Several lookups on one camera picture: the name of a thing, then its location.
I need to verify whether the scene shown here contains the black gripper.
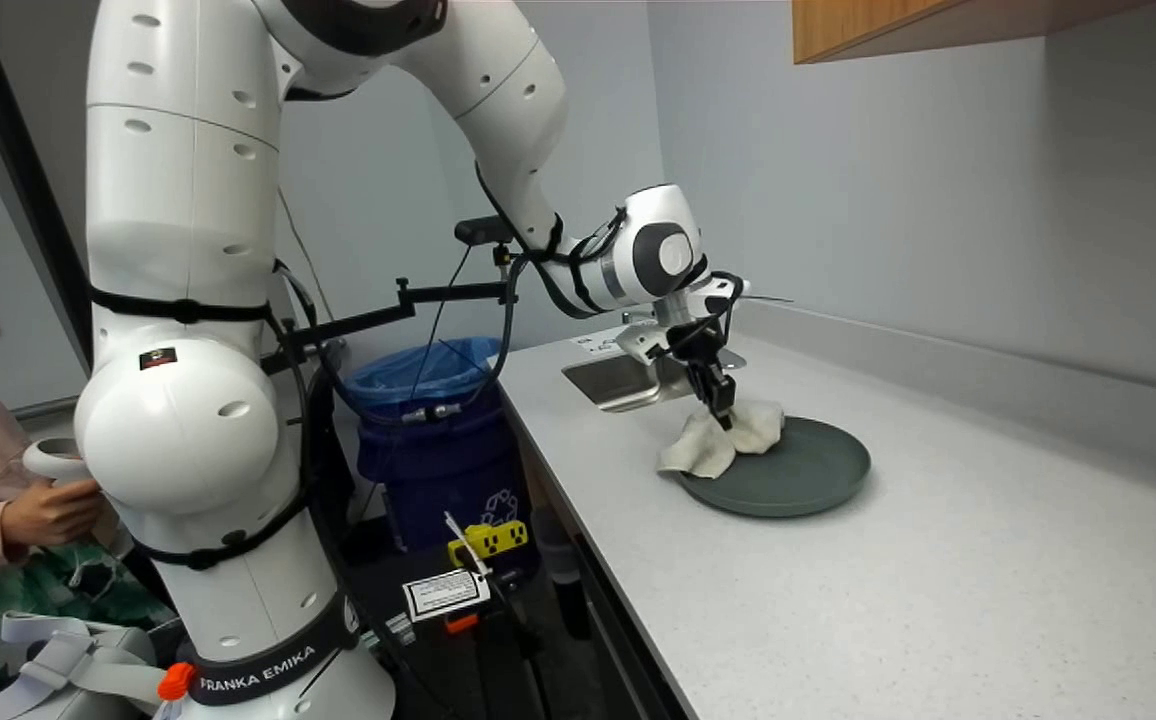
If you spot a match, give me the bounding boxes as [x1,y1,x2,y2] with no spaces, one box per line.
[659,307,744,431]

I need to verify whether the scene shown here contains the cream white cloth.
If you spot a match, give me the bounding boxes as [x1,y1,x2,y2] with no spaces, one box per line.
[658,396,794,483]

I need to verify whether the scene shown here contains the grey round plate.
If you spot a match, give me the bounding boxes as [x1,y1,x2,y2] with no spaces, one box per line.
[673,413,878,525]

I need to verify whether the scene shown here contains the person hand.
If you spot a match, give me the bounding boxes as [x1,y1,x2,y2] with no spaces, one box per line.
[0,474,113,553]

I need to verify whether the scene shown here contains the yellow black warning label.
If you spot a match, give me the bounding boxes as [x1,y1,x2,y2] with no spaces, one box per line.
[444,517,535,575]

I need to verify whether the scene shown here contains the blue plastic bin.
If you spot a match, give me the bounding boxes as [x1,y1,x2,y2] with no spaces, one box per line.
[331,337,535,554]

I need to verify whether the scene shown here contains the white labelled box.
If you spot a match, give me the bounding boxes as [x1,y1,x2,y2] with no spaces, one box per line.
[396,568,496,623]

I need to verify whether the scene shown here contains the black mounting rod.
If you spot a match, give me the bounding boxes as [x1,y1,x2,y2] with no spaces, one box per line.
[260,271,530,381]

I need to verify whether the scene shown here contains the orange cap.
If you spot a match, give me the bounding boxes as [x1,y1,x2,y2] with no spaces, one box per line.
[152,658,202,707]

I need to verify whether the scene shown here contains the green bag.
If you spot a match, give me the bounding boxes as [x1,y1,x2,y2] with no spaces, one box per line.
[0,537,173,645]

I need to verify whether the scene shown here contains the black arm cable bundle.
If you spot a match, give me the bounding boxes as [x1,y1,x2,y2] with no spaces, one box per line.
[474,157,641,322]

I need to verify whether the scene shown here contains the wooden wall cabinet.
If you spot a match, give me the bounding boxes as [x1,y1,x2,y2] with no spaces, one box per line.
[789,0,1147,67]

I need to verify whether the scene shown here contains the grey strapped bag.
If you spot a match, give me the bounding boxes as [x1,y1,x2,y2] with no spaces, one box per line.
[0,609,202,720]

